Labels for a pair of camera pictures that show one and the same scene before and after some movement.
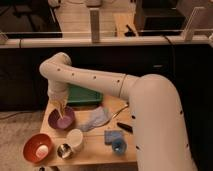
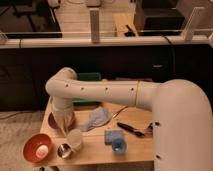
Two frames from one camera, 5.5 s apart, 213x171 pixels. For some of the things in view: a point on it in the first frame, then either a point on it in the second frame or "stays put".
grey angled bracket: x=187 y=32 stays put
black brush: x=124 y=126 stays put
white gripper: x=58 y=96 → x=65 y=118
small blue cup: x=119 y=146 stays put
